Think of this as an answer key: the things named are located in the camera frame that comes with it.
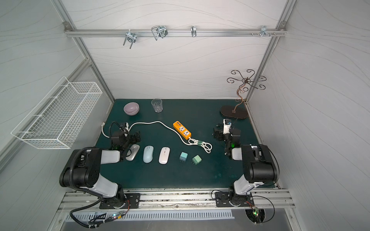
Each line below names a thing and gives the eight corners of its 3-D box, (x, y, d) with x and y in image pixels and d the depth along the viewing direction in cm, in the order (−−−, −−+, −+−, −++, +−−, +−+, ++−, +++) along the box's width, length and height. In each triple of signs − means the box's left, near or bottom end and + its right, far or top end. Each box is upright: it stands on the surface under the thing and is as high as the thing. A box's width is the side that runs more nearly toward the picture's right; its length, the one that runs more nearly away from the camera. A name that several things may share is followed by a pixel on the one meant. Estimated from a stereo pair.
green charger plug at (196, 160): (195, 167, 87) (195, 166, 85) (190, 161, 89) (190, 160, 87) (202, 160, 89) (202, 159, 88) (197, 155, 92) (197, 153, 90)
